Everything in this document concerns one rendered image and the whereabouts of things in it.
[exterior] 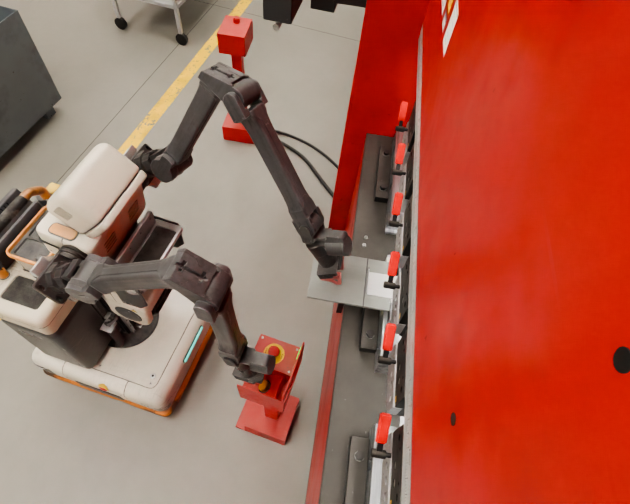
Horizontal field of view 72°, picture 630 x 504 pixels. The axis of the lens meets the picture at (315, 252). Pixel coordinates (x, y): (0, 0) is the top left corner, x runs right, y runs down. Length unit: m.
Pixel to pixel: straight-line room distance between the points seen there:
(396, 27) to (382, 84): 0.24
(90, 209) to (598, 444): 1.09
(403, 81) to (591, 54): 1.43
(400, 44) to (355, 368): 1.18
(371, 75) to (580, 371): 1.61
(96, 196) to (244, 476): 1.47
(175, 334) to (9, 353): 0.92
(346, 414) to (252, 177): 1.98
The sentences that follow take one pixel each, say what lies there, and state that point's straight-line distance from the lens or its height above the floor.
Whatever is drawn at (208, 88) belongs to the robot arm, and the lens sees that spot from 1.13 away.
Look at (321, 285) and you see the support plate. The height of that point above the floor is 1.00.
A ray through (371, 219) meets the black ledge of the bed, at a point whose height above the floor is 0.88.
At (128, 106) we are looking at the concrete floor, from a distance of 3.67.
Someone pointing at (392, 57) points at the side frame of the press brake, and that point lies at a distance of 1.84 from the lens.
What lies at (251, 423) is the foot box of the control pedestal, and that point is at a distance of 2.14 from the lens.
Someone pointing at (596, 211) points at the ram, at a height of 1.96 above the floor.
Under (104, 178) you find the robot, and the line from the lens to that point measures 1.23.
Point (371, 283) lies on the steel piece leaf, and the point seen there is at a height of 1.00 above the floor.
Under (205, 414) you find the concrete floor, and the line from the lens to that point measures 2.29.
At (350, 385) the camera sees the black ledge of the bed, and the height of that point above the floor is 0.87.
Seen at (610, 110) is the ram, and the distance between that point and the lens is 0.44.
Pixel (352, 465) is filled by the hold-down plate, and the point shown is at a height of 0.90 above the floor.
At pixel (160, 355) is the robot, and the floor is 0.28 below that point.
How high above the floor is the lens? 2.22
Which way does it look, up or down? 57 degrees down
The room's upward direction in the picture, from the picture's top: 8 degrees clockwise
